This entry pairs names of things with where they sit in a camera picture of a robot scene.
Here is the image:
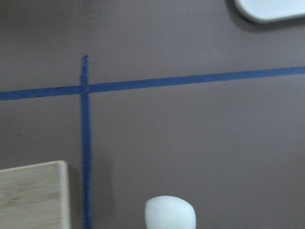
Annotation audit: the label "white steamed bun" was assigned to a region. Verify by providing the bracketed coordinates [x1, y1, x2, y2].
[145, 196, 196, 229]

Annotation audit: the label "white bear serving tray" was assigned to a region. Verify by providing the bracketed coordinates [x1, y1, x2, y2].
[234, 0, 305, 24]

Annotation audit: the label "bamboo cutting board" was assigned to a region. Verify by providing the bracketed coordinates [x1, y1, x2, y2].
[0, 161, 71, 229]

